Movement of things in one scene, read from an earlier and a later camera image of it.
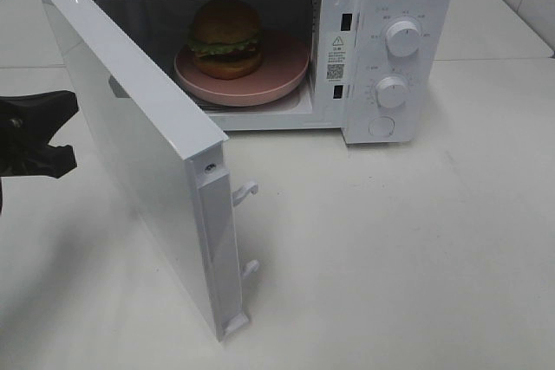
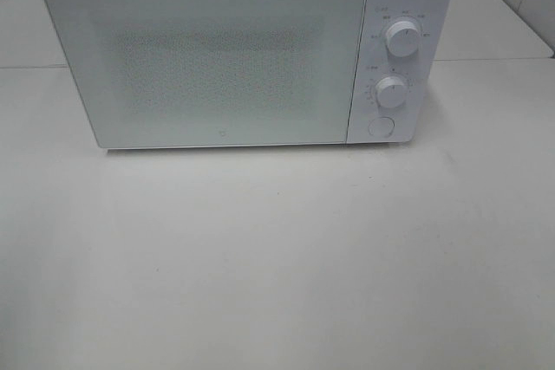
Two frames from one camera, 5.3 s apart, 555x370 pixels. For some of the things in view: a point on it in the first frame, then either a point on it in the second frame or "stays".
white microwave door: x=174 y=158 -> x=212 y=61
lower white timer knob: x=390 y=91 stays
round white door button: x=381 y=127 stays
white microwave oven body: x=377 y=29 stays
